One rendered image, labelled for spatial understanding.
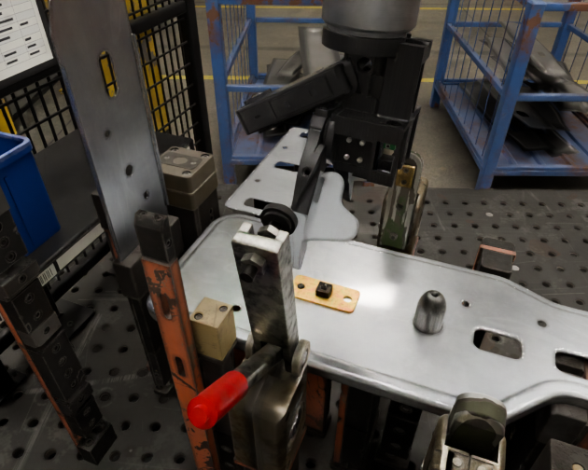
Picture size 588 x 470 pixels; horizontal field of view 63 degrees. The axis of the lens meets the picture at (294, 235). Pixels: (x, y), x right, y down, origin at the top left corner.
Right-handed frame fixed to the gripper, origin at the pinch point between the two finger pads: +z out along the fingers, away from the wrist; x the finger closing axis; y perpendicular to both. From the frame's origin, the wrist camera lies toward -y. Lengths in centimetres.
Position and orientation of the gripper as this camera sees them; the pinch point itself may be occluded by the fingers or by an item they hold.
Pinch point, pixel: (318, 230)
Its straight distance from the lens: 50.3
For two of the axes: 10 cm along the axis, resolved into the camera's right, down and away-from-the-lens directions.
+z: -0.7, 8.3, 5.5
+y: 9.1, 2.8, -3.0
